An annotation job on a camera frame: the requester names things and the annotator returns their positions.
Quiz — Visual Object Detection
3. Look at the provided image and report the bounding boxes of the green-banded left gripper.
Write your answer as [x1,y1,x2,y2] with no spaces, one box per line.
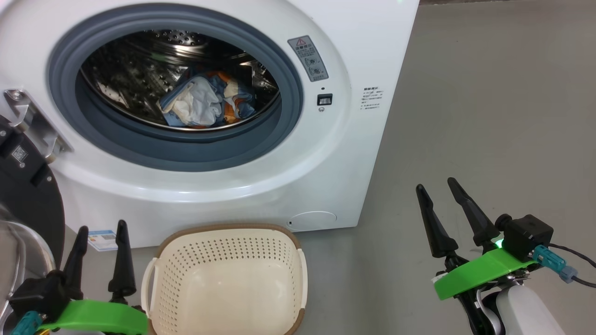
[37,220,149,335]

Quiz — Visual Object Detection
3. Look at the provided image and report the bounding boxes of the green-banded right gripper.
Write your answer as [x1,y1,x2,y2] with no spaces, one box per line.
[416,177,536,335]

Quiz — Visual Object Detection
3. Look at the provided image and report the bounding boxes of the round glass washing machine door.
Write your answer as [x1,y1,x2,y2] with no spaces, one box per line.
[0,114,66,335]

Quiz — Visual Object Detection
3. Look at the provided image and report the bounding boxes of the white garment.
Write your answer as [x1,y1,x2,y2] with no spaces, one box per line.
[172,77,224,127]

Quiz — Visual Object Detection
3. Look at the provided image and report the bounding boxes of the pile of clothes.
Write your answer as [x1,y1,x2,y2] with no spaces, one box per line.
[158,70,257,129]

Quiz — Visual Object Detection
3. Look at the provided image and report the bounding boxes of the cream perforated laundry basket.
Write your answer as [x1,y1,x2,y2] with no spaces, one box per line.
[141,223,309,335]

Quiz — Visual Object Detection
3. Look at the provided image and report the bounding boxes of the white front-load washing machine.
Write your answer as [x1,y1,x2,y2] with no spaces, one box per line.
[0,0,420,249]

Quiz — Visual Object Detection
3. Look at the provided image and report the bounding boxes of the grey rubber door gasket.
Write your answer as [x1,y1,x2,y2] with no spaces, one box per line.
[47,4,304,173]

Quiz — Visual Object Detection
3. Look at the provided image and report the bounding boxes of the chrome door hinge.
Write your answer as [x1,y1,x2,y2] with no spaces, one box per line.
[4,88,74,163]

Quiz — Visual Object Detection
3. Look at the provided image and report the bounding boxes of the blue white energy label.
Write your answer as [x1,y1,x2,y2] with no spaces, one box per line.
[88,229,118,252]

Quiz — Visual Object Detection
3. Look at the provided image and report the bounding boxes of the round white filter cover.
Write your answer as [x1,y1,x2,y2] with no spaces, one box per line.
[288,211,338,232]

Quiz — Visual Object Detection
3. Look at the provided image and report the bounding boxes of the perforated steel drum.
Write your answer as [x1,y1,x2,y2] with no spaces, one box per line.
[80,29,281,132]

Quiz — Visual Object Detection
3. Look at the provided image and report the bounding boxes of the grey warning label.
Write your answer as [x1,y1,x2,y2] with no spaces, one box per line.
[287,35,329,82]

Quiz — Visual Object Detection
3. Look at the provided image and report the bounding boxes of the teal left cable connector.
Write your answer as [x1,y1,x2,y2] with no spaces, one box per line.
[12,311,43,335]

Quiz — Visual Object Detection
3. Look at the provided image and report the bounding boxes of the teal cable connector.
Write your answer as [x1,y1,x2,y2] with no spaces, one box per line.
[532,245,578,283]
[12,311,43,335]

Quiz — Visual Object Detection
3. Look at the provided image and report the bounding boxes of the teal right cable connector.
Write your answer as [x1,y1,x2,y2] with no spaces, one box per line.
[532,245,578,283]

